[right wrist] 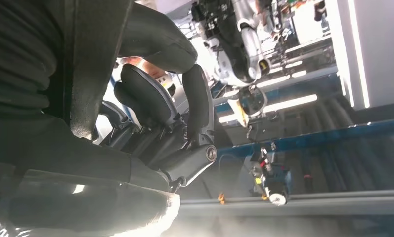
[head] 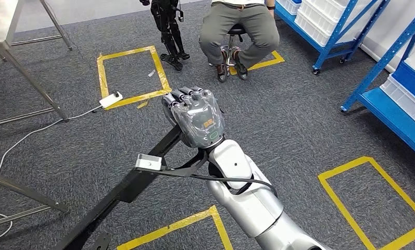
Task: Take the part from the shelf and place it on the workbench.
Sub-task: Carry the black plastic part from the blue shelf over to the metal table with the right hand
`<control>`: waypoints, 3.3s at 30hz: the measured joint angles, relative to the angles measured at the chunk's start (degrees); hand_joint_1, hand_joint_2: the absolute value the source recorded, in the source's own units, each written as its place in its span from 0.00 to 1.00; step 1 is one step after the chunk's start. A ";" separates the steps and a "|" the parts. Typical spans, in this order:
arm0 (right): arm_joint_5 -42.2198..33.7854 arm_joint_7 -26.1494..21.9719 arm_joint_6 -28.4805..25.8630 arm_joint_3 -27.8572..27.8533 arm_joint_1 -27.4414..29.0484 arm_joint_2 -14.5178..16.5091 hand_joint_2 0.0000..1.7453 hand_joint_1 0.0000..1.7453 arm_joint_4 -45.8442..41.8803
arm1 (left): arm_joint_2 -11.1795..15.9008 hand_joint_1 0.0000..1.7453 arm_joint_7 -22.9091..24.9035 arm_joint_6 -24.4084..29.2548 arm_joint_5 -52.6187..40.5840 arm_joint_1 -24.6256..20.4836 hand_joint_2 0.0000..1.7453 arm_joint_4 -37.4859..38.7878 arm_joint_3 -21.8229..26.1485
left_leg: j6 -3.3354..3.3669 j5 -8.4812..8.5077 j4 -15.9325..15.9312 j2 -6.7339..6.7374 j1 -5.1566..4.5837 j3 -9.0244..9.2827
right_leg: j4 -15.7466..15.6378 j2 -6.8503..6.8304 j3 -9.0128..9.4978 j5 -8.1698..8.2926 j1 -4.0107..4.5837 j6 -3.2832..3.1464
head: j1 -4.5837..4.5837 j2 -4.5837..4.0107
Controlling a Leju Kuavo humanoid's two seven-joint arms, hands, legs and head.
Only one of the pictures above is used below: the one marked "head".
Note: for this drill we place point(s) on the long black plastic part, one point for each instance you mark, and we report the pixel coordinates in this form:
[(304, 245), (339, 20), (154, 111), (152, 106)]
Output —
[(131, 186)]

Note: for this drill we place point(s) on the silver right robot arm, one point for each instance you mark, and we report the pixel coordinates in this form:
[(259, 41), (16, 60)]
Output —
[(252, 207)]

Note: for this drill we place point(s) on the yellow tape scrap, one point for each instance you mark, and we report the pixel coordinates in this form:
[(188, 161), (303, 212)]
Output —
[(142, 104)]

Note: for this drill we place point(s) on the white paper scrap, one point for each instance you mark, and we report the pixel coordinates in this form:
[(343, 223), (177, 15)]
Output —
[(152, 72)]

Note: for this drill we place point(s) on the yellow floor tape square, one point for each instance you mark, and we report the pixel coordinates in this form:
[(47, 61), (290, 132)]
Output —
[(345, 167), (124, 52), (176, 224), (267, 65)]

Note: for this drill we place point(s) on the white power strip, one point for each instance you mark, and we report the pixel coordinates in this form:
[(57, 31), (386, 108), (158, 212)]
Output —
[(110, 100)]

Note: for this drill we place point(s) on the chrome stool black seat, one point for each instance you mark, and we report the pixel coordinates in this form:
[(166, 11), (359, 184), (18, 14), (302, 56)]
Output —
[(236, 29)]

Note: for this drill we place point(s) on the person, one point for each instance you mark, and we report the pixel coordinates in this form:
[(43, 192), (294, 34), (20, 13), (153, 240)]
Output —
[(255, 31)]

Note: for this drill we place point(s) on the small black humanoid robot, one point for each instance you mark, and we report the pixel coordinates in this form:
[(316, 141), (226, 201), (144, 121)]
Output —
[(167, 20)]

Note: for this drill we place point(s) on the blue plastic bin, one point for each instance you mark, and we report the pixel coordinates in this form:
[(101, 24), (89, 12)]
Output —
[(410, 86)]

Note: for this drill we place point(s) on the steel table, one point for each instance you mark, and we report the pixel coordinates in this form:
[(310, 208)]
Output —
[(0, 20)]

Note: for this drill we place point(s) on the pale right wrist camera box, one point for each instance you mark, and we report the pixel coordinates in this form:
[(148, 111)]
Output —
[(148, 162)]

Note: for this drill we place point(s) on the black left camera bracket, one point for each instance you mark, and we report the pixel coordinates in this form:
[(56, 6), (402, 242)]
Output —
[(100, 241)]

